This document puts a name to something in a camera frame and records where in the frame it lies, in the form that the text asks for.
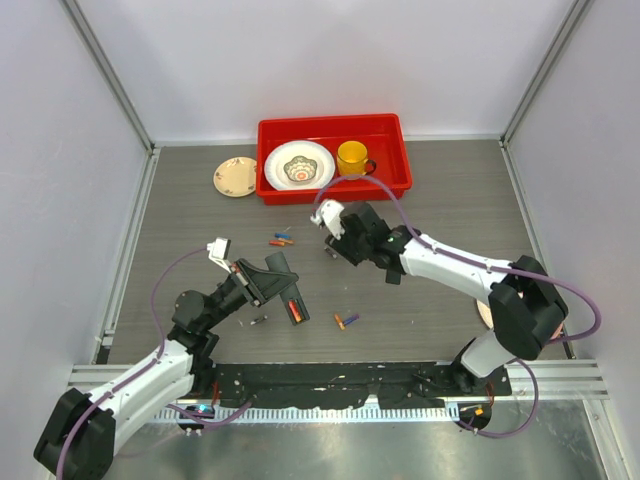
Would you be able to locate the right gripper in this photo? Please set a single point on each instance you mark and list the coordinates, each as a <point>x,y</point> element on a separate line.
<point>342,247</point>

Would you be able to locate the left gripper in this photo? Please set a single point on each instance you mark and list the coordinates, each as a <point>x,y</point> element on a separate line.
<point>262,285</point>

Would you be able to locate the red orange battery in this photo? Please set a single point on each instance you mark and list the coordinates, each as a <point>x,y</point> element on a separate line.
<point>294,310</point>

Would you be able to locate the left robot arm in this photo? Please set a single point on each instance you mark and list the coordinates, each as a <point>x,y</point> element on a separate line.
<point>85,430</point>

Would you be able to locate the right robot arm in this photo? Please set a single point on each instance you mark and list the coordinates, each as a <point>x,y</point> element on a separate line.
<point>527,312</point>

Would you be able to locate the black silver battery near base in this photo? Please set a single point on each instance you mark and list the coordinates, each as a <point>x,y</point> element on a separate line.
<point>258,320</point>

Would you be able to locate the black silver battery centre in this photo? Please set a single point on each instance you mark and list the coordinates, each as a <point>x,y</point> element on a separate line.
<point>331,253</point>

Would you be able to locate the yellow mug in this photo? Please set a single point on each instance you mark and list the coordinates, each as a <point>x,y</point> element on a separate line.
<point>353,160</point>

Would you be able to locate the blue purple battery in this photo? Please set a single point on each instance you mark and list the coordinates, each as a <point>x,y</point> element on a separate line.
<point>351,319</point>

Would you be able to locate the small patterned bowl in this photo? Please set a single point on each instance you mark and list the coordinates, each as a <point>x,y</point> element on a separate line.
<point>300,169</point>

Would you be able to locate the white plate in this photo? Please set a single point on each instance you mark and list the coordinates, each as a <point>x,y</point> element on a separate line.
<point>273,166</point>

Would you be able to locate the red plastic bin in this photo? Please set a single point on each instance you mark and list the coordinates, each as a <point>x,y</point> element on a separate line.
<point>381,133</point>

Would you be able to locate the beige floral saucer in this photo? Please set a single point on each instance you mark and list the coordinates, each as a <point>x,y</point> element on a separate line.
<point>236,177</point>

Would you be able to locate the beige floral plate right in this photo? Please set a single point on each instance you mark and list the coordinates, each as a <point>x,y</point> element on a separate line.
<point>485,314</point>

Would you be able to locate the pink plate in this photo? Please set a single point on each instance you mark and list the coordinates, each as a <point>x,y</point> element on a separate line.
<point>557,334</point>

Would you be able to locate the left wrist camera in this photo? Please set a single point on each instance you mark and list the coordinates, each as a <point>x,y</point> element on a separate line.
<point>218,252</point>

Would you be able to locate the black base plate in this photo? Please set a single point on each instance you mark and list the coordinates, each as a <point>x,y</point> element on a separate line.
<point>338,386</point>

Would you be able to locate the perforated cable duct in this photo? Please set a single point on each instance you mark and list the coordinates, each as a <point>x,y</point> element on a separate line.
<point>369,413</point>

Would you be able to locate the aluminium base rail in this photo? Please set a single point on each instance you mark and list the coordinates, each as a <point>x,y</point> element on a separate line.
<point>557,379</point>

